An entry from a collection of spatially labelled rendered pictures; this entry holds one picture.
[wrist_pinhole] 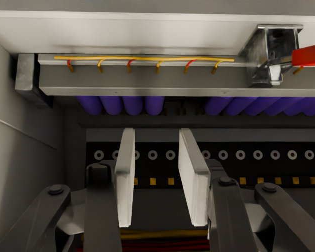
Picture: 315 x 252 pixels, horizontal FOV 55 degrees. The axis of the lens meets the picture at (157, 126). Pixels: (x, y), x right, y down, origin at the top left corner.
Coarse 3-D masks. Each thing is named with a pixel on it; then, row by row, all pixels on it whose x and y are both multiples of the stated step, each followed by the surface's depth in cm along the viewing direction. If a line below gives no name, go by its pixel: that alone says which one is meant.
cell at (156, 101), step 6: (150, 96) 25; (156, 96) 25; (162, 96) 26; (150, 102) 27; (156, 102) 27; (162, 102) 28; (150, 108) 29; (156, 108) 29; (150, 114) 31; (156, 114) 31
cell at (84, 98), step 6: (78, 96) 25; (84, 96) 25; (90, 96) 26; (96, 96) 27; (84, 102) 26; (90, 102) 27; (96, 102) 28; (84, 108) 29; (90, 108) 28; (96, 108) 29; (90, 114) 31; (96, 114) 31
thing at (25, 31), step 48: (0, 0) 17; (48, 0) 17; (96, 0) 17; (144, 0) 17; (192, 0) 17; (240, 0) 17; (288, 0) 18; (0, 48) 20; (48, 48) 21; (96, 48) 21; (144, 48) 21; (192, 48) 21; (240, 48) 21; (0, 96) 20; (48, 96) 25; (48, 144) 30
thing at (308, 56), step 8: (304, 48) 14; (312, 48) 14; (288, 56) 16; (296, 56) 15; (304, 56) 14; (312, 56) 14; (272, 64) 18; (280, 64) 17; (288, 64) 17; (296, 64) 15; (304, 64) 14; (312, 64) 14; (272, 72) 19; (280, 72) 19; (272, 80) 19; (280, 80) 19
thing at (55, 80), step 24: (48, 72) 22; (72, 72) 22; (96, 72) 22; (120, 72) 22; (144, 72) 22; (168, 72) 22; (192, 72) 22; (216, 72) 22; (240, 72) 22; (288, 72) 23; (312, 72) 23; (240, 96) 24; (264, 96) 24; (288, 96) 24; (312, 96) 24
